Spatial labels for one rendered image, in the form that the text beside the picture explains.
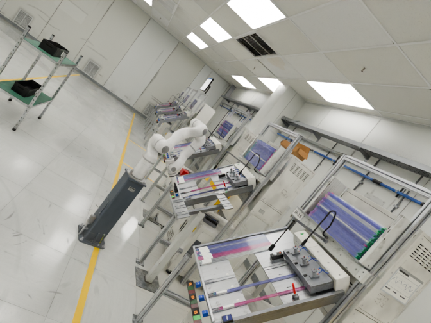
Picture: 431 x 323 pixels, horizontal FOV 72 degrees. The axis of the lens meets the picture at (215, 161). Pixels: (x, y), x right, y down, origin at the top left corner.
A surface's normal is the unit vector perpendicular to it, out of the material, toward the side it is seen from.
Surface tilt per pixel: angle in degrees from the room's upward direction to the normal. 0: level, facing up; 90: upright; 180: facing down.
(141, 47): 90
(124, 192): 90
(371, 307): 90
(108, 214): 90
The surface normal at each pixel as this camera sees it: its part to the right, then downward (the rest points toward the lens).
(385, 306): 0.22, 0.29
